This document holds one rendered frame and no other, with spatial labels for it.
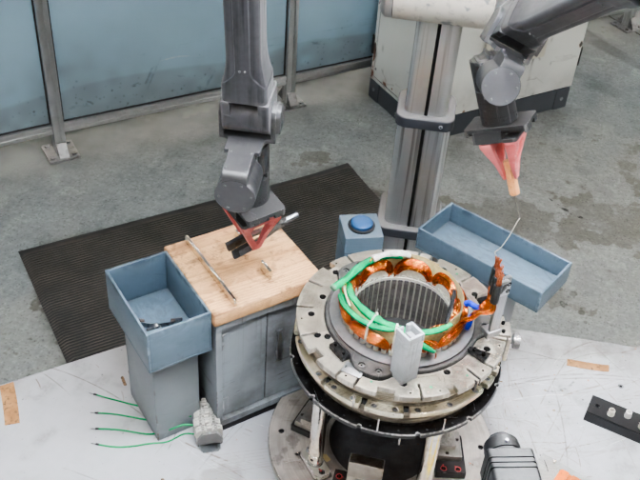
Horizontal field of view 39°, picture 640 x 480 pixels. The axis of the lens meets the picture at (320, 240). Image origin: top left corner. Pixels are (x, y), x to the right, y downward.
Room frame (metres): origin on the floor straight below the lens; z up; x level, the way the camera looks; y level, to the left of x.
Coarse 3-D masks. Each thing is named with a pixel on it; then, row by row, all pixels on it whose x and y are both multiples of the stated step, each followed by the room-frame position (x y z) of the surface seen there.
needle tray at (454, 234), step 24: (432, 216) 1.30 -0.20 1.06; (456, 216) 1.33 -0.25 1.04; (480, 216) 1.31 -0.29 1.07; (432, 240) 1.24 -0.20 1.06; (456, 240) 1.28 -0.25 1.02; (480, 240) 1.29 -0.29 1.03; (504, 240) 1.27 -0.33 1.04; (528, 240) 1.25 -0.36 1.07; (456, 264) 1.21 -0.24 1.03; (480, 264) 1.18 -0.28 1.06; (504, 264) 1.23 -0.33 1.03; (528, 264) 1.23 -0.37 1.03; (552, 264) 1.21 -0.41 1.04; (528, 288) 1.13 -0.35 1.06; (552, 288) 1.15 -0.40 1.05; (504, 312) 1.20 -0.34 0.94
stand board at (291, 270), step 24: (192, 240) 1.18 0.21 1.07; (216, 240) 1.18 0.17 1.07; (288, 240) 1.20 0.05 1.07; (192, 264) 1.12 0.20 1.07; (216, 264) 1.12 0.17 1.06; (240, 264) 1.13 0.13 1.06; (288, 264) 1.13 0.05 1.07; (312, 264) 1.14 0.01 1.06; (216, 288) 1.06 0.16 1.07; (240, 288) 1.07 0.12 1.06; (264, 288) 1.07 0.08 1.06; (288, 288) 1.08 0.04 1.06; (216, 312) 1.01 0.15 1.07; (240, 312) 1.02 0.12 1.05
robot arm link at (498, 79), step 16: (496, 16) 1.27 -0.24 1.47; (496, 48) 1.22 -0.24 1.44; (496, 64) 1.19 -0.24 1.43; (512, 64) 1.18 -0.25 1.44; (528, 64) 1.25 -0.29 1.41; (480, 80) 1.18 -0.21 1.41; (496, 80) 1.17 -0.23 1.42; (512, 80) 1.17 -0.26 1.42; (496, 96) 1.16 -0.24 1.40; (512, 96) 1.16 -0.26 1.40
